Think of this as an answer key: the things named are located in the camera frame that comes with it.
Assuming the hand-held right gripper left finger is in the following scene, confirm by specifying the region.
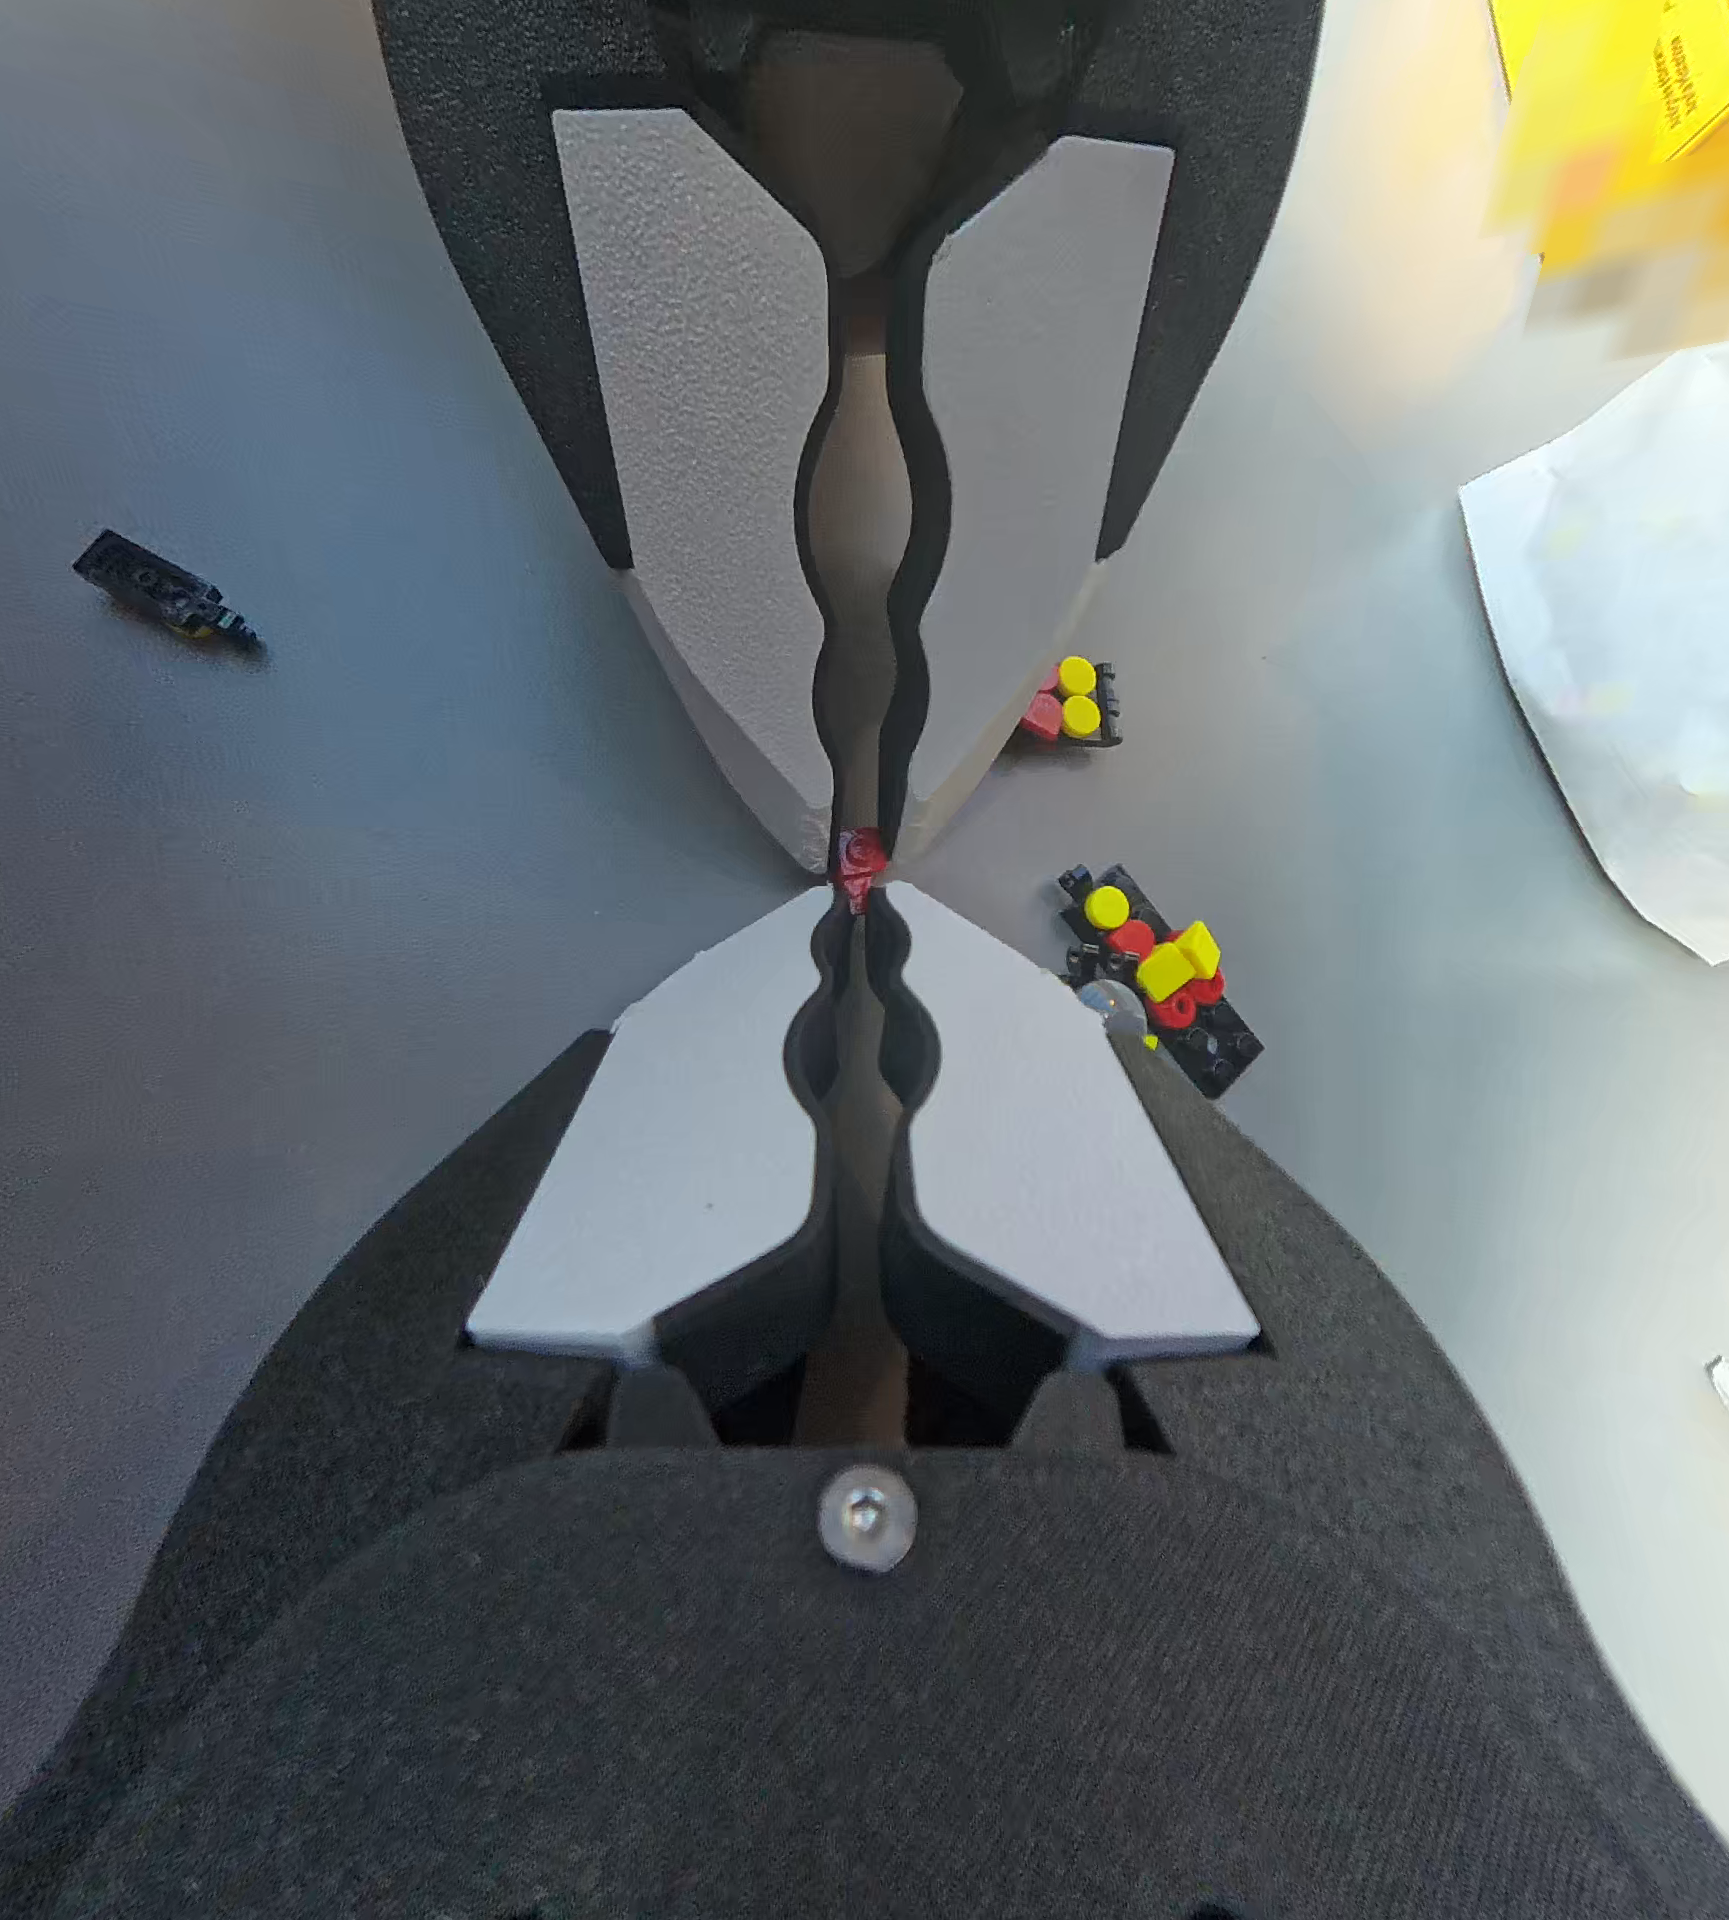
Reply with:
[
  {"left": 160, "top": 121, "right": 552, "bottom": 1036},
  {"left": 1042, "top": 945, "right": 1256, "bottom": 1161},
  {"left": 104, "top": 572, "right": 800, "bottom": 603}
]
[{"left": 465, "top": 889, "right": 854, "bottom": 1358}]

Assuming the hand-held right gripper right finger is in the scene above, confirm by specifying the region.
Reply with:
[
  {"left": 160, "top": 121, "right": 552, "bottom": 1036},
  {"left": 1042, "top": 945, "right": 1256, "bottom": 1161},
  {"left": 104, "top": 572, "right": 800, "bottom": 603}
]
[{"left": 876, "top": 879, "right": 1266, "bottom": 1361}]

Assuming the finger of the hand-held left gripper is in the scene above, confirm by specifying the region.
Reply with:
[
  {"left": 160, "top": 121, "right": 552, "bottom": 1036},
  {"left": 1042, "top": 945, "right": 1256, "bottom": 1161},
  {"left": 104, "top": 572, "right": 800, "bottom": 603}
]
[
  {"left": 552, "top": 109, "right": 851, "bottom": 879},
  {"left": 869, "top": 134, "right": 1179, "bottom": 879}
]

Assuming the long black studded lego strip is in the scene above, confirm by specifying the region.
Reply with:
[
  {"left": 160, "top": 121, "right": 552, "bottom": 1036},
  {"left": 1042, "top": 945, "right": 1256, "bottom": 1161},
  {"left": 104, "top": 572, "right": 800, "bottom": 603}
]
[{"left": 1056, "top": 862, "right": 1266, "bottom": 1098}]

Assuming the black red yellow brick plate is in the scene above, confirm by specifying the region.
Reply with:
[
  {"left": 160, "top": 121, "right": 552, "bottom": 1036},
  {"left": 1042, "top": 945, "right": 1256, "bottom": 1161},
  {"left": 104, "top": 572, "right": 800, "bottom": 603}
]
[{"left": 1015, "top": 652, "right": 1119, "bottom": 752}]

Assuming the torn printed white paper bag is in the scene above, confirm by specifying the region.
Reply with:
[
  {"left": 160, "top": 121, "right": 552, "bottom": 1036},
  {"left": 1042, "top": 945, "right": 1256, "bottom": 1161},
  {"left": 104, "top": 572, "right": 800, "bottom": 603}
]
[{"left": 1456, "top": 336, "right": 1729, "bottom": 969}]

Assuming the black yellow lego slope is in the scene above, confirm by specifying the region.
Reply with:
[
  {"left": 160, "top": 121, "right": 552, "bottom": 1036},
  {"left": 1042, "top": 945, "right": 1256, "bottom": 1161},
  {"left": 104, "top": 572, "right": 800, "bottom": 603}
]
[{"left": 73, "top": 527, "right": 268, "bottom": 656}]

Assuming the colourful cardboard lego box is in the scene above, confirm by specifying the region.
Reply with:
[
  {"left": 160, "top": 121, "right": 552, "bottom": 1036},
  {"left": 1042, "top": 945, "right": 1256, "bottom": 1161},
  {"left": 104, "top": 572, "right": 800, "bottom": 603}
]
[{"left": 1488, "top": 0, "right": 1729, "bottom": 183}]

